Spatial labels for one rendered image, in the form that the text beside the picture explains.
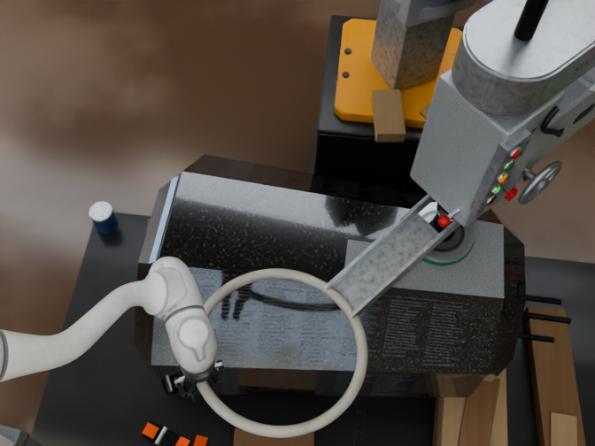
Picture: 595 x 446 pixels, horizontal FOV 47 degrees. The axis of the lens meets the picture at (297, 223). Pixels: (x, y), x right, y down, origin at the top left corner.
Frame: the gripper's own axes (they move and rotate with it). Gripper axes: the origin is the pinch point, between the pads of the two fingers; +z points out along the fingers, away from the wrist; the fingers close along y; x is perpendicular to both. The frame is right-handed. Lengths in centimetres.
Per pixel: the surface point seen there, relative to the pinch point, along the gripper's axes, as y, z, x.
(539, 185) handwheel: 98, -44, 3
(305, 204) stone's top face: 52, -2, 44
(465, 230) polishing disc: 93, -7, 14
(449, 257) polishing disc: 84, -7, 8
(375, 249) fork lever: 60, -14, 15
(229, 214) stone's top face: 28, -1, 50
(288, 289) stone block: 35.5, 2.3, 20.1
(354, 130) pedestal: 85, 6, 72
